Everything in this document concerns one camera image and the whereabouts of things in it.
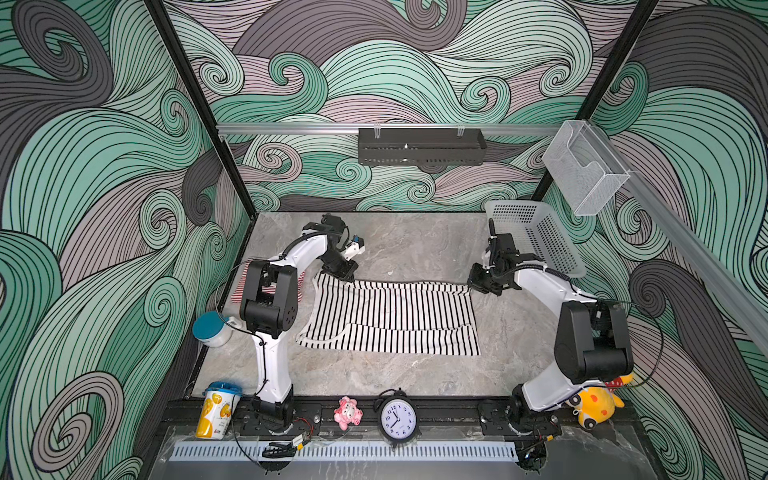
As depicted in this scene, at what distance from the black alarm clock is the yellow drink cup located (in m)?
0.37

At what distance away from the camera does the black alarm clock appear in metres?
0.70

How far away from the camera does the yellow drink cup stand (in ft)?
2.25
